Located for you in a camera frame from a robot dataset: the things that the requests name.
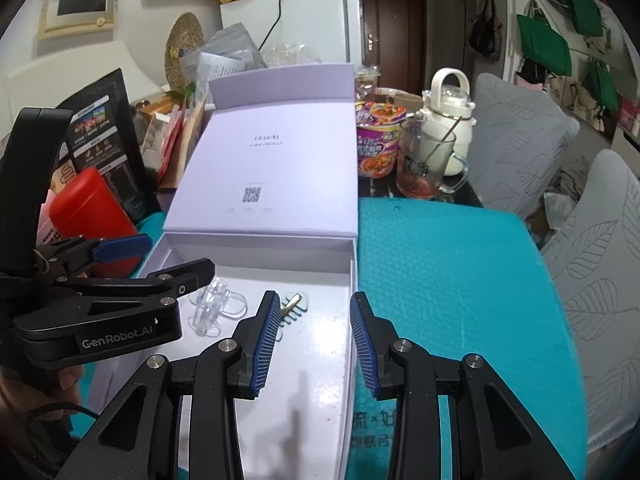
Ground glass mug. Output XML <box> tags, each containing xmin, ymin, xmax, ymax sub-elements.
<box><xmin>396</xmin><ymin>117</ymin><xmax>472</xmax><ymax>200</ymax></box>

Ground white cloth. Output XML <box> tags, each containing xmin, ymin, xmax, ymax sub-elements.
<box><xmin>542</xmin><ymin>192</ymin><xmax>581</xmax><ymax>233</ymax></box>

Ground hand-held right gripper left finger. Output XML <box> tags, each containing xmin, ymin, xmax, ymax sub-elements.
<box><xmin>52</xmin><ymin>290</ymin><xmax>283</xmax><ymax>480</ymax></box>

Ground grey leaf pattern chair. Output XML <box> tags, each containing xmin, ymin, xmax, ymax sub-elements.
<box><xmin>540</xmin><ymin>149</ymin><xmax>640</xmax><ymax>476</ymax></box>
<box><xmin>467</xmin><ymin>72</ymin><xmax>581</xmax><ymax>221</ymax></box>

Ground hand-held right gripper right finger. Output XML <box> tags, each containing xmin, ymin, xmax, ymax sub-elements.
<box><xmin>349</xmin><ymin>291</ymin><xmax>576</xmax><ymax>480</ymax></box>

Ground white kettle bottle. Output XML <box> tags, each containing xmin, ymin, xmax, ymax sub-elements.
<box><xmin>420</xmin><ymin>67</ymin><xmax>476</xmax><ymax>177</ymax></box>

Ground instant noodle cup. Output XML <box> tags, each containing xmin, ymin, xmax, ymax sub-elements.
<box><xmin>355</xmin><ymin>101</ymin><xmax>406</xmax><ymax>179</ymax></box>

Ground teal bubble wrap mat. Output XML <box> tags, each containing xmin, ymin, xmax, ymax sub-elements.
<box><xmin>70</xmin><ymin>197</ymin><xmax>590</xmax><ymax>480</ymax></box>

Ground clear plastic food cup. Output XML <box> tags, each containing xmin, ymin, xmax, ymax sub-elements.
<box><xmin>354</xmin><ymin>65</ymin><xmax>383</xmax><ymax>103</ymax></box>

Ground metal spoon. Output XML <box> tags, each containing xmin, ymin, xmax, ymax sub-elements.
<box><xmin>417</xmin><ymin>112</ymin><xmax>463</xmax><ymax>173</ymax></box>

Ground black power cable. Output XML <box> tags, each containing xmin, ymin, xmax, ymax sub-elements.
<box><xmin>259</xmin><ymin>0</ymin><xmax>293</xmax><ymax>51</ymax></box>

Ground brown ceramic cup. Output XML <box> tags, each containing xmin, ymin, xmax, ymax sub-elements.
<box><xmin>375</xmin><ymin>87</ymin><xmax>423</xmax><ymax>116</ymax></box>

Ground clear plastic hair clip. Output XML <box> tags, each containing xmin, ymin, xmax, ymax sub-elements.
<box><xmin>189</xmin><ymin>280</ymin><xmax>248</xmax><ymax>337</ymax></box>

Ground lavender gift box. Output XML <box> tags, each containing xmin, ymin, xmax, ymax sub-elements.
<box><xmin>90</xmin><ymin>62</ymin><xmax>362</xmax><ymax>480</ymax></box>

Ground green flower gold hairpin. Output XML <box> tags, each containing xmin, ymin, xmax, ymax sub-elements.
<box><xmin>280</xmin><ymin>292</ymin><xmax>308</xmax><ymax>318</ymax></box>

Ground red canister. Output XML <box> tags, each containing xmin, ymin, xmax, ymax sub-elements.
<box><xmin>49</xmin><ymin>167</ymin><xmax>142</xmax><ymax>246</ymax></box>

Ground green tote bag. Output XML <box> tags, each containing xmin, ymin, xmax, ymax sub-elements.
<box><xmin>516</xmin><ymin>12</ymin><xmax>573</xmax><ymax>77</ymax></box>
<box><xmin>582</xmin><ymin>57</ymin><xmax>621</xmax><ymax>113</ymax></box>
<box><xmin>557</xmin><ymin>0</ymin><xmax>606</xmax><ymax>38</ymax></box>

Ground grey plastic bag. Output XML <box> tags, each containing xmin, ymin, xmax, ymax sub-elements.
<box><xmin>202</xmin><ymin>24</ymin><xmax>268</xmax><ymax>71</ymax></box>

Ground wall intercom panel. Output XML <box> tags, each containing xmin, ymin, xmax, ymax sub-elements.
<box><xmin>37</xmin><ymin>0</ymin><xmax>121</xmax><ymax>41</ymax></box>

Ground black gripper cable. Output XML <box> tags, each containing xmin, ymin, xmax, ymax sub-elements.
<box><xmin>20</xmin><ymin>402</ymin><xmax>103</xmax><ymax>471</ymax></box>

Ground white fridge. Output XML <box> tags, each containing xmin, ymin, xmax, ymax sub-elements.
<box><xmin>220</xmin><ymin>0</ymin><xmax>363</xmax><ymax>68</ymax></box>

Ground clear plastic bag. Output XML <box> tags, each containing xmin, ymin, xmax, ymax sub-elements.
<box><xmin>262</xmin><ymin>40</ymin><xmax>321</xmax><ymax>67</ymax></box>

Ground dark hanging bag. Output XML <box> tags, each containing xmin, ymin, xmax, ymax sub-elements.
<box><xmin>467</xmin><ymin>0</ymin><xmax>503</xmax><ymax>61</ymax></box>

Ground printed paper sheet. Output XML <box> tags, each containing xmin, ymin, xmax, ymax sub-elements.
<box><xmin>179</xmin><ymin>50</ymin><xmax>251</xmax><ymax>111</ymax></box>

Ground brown door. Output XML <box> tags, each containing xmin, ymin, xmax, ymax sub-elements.
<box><xmin>361</xmin><ymin>0</ymin><xmax>428</xmax><ymax>96</ymax></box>

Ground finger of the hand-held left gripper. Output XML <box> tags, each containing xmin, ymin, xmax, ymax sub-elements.
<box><xmin>60</xmin><ymin>258</ymin><xmax>216</xmax><ymax>311</ymax></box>
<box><xmin>35</xmin><ymin>234</ymin><xmax>153</xmax><ymax>278</ymax></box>

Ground red snack packet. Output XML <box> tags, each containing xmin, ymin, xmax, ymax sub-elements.
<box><xmin>157</xmin><ymin>102</ymin><xmax>193</xmax><ymax>188</ymax></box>

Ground person's left hand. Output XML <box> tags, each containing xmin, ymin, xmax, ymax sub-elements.
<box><xmin>0</xmin><ymin>364</ymin><xmax>87</xmax><ymax>466</ymax></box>

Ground woven straw fan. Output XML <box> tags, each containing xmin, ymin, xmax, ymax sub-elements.
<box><xmin>165</xmin><ymin>11</ymin><xmax>206</xmax><ymax>93</ymax></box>

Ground black printed pouch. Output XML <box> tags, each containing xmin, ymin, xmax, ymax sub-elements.
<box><xmin>55</xmin><ymin>67</ymin><xmax>161</xmax><ymax>226</ymax></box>

